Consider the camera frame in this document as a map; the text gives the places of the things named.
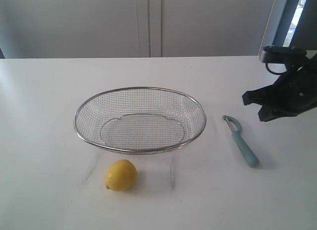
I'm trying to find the yellow lemon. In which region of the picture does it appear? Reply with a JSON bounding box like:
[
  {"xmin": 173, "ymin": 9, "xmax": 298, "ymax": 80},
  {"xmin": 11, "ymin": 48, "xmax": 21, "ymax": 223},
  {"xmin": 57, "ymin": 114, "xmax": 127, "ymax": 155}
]
[{"xmin": 105, "ymin": 159, "xmax": 137, "ymax": 191}]

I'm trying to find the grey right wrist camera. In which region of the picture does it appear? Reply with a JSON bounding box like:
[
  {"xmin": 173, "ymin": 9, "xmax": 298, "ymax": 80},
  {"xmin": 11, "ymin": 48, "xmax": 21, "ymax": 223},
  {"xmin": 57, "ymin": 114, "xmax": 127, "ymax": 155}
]
[{"xmin": 259, "ymin": 46, "xmax": 307, "ymax": 64}]

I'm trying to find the oval metal wire basket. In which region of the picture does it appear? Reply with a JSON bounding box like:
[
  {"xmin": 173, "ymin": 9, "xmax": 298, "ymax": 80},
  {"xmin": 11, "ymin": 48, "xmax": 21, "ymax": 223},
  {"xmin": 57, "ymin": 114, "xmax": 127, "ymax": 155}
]
[{"xmin": 73, "ymin": 87, "xmax": 207, "ymax": 155}]

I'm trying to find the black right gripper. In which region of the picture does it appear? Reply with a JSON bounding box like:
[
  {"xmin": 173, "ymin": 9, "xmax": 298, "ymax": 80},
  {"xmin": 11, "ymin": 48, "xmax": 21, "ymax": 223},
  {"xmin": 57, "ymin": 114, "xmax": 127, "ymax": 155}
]
[{"xmin": 242, "ymin": 65, "xmax": 317, "ymax": 122}]

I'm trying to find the teal handled peeler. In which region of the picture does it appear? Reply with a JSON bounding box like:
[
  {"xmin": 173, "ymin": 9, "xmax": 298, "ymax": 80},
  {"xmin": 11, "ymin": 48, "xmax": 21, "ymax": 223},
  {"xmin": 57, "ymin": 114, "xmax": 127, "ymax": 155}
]
[{"xmin": 222, "ymin": 115, "xmax": 260, "ymax": 168}]

